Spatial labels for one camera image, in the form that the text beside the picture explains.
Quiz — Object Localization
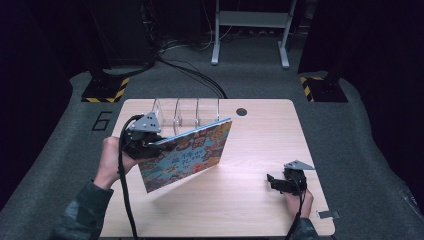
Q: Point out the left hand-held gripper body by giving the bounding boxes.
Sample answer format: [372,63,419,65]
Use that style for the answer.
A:
[121,111,168,161]

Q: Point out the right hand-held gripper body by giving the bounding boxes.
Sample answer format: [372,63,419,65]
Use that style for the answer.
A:
[280,159,316,197]

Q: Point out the colourful picture book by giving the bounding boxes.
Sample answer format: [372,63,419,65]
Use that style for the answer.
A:
[137,116,234,194]

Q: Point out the clear acrylic book rack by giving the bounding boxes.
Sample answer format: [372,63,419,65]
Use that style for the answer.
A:
[151,97,222,136]

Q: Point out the person's right hand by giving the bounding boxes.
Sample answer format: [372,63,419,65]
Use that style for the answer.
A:
[283,188,315,220]

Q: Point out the person's left hand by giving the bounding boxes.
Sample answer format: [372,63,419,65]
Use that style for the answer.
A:
[93,135,148,191]

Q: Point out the black stand base hazard stripes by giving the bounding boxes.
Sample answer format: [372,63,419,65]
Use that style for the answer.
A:
[298,75,349,104]
[80,76,131,104]

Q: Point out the black equipment cabinet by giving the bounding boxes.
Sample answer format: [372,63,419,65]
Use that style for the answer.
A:
[84,0,158,73]

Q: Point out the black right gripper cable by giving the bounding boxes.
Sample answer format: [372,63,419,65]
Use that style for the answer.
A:
[284,174,308,240]

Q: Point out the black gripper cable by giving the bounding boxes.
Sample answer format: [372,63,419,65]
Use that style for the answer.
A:
[117,114,146,240]
[284,174,308,240]

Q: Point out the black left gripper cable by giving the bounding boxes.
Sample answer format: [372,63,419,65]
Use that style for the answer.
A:
[117,114,146,240]

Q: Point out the black floor cable bundle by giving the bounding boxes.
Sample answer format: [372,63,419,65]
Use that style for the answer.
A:
[155,54,229,100]

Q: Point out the white metal stand frame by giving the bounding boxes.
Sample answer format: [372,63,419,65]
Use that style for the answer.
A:
[210,0,299,70]

